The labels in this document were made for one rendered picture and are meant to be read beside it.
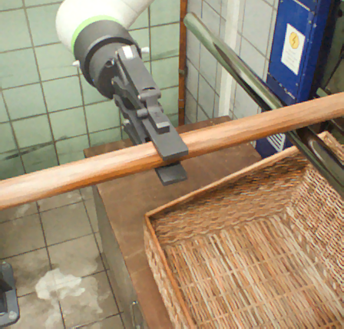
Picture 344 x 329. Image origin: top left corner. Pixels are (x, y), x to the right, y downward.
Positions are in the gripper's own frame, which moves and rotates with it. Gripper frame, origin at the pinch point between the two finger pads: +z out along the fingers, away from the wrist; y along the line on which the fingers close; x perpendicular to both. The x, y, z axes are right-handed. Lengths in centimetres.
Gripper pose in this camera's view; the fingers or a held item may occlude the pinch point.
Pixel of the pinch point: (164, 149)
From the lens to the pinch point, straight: 52.3
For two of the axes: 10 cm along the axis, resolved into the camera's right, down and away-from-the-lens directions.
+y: 0.0, 7.5, 6.7
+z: 3.8, 6.2, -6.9
